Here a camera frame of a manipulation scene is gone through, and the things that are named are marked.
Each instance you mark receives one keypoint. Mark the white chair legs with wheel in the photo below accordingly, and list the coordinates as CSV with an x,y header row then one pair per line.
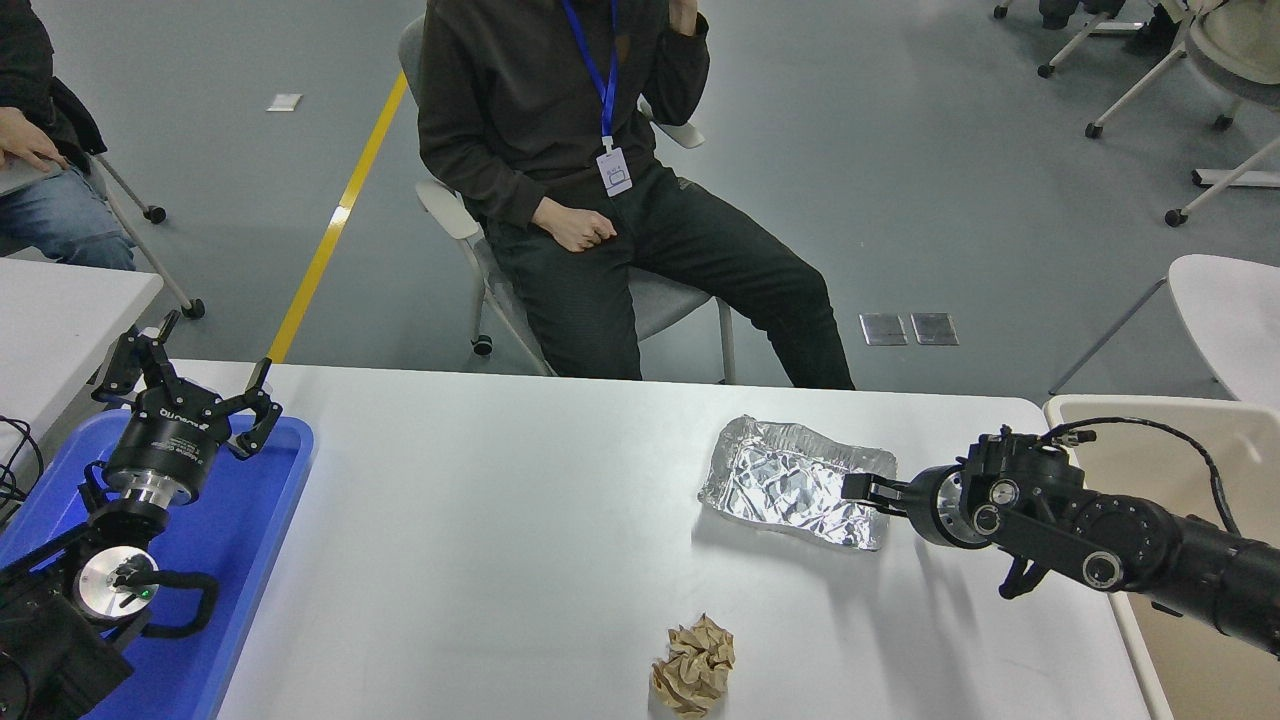
x,y
1240,178

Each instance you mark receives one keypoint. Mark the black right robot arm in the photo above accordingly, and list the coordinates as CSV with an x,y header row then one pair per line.
x,y
1150,540

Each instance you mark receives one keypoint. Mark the person's left hand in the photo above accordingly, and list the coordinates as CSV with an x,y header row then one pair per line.
x,y
28,140
688,15

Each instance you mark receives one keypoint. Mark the person's right hand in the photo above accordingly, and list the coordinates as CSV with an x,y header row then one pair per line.
x,y
575,230

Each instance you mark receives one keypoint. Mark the white round-seat chair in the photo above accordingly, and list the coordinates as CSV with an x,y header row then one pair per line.
x,y
1230,320

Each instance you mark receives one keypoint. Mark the white chair beige seat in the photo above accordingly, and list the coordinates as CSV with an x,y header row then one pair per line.
x,y
1240,40

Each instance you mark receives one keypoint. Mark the white grey office chair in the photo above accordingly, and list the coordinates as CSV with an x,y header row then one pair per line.
x,y
665,300

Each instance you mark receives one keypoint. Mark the person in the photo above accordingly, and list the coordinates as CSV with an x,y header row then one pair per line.
x,y
500,100
60,225

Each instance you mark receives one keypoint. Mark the blue plastic tray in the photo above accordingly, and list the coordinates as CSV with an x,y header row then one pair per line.
x,y
240,520

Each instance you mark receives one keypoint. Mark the white badge card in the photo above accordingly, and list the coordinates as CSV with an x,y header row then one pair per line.
x,y
615,172

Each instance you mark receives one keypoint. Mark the grey wheeled chair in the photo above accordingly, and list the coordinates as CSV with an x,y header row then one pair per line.
x,y
193,310

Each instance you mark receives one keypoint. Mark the silver foil tray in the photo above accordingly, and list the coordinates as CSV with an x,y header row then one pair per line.
x,y
790,485

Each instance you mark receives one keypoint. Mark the white paper scrap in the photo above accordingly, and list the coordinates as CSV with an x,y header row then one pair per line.
x,y
285,102

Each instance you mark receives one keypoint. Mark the crumpled tan paper ball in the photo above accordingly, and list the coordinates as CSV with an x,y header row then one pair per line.
x,y
695,665

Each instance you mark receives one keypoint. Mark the white chair base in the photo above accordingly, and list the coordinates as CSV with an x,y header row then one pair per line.
x,y
1046,71

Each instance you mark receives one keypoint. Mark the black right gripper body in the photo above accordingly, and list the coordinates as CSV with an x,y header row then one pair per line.
x,y
922,505

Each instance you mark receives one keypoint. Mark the large pale plastic bin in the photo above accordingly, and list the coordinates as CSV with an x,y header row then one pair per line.
x,y
1140,465

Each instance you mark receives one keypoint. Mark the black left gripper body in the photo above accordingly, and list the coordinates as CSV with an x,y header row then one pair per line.
x,y
165,440

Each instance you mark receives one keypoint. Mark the silver floor socket plate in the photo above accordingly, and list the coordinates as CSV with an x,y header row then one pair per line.
x,y
934,329
884,329

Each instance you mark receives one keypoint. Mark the white side table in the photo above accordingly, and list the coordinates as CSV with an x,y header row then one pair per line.
x,y
60,320

